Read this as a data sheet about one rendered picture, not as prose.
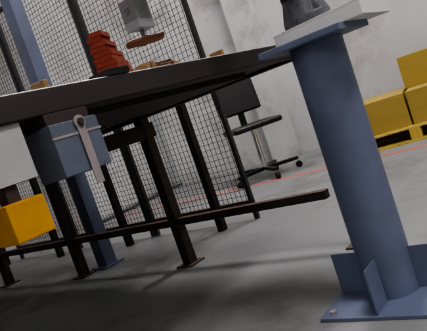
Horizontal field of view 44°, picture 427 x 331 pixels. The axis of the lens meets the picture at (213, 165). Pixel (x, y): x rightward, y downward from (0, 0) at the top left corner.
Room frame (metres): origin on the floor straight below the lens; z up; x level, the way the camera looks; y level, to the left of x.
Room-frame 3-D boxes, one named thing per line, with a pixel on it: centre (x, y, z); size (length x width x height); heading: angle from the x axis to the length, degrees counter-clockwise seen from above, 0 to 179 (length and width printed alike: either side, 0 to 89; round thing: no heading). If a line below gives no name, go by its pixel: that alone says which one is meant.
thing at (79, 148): (1.21, 0.30, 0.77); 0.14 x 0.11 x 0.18; 141
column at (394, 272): (1.66, -0.43, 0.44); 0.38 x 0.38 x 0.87; 53
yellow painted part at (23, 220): (1.07, 0.41, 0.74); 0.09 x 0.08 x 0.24; 141
